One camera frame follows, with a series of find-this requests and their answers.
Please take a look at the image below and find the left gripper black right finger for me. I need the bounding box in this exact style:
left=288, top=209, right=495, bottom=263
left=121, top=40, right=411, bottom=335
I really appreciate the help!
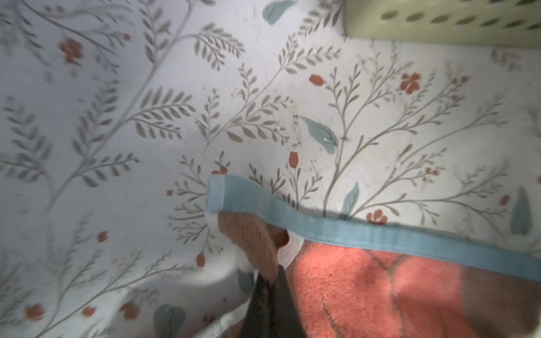
left=272, top=266, right=307, bottom=338

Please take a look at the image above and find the pink towel with teal border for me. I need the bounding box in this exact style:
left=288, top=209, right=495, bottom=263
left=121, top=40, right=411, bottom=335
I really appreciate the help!
left=201, top=175, right=540, bottom=337

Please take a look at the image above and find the green plastic towel basket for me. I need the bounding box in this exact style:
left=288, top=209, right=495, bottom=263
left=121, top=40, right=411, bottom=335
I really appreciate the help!
left=345, top=0, right=540, bottom=48

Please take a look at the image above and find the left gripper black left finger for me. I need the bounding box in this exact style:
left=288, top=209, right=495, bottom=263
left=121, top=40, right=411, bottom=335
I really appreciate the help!
left=239, top=275, right=275, bottom=338

